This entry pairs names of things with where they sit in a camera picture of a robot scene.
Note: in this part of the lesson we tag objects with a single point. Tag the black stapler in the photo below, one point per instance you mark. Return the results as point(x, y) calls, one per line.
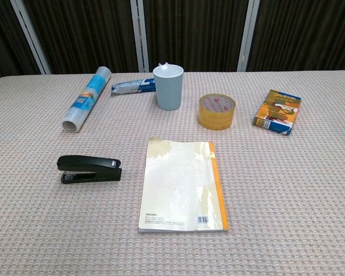
point(87, 165)

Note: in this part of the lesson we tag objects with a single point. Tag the yellow-spined notebook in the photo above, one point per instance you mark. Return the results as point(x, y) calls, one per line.
point(178, 187)

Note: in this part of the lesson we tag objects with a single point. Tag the woven beige tablecloth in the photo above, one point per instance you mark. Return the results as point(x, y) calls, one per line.
point(172, 172)

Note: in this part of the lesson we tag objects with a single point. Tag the light blue cup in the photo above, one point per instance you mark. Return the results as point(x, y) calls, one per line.
point(168, 89)

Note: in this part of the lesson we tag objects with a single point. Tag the yellow packing tape roll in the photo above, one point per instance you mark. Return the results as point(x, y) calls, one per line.
point(217, 112)

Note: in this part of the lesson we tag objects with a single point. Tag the blue and white tube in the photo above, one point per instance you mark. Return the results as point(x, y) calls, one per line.
point(132, 86)

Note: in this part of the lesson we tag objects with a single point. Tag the clear plastic wrap roll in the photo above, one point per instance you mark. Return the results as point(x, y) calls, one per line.
point(86, 97)

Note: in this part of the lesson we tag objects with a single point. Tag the orange and blue card box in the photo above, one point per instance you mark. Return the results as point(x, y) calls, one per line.
point(277, 113)

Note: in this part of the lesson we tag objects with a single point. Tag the grey partition frame post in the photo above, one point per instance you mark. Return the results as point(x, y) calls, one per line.
point(140, 34)
point(31, 36)
point(248, 34)

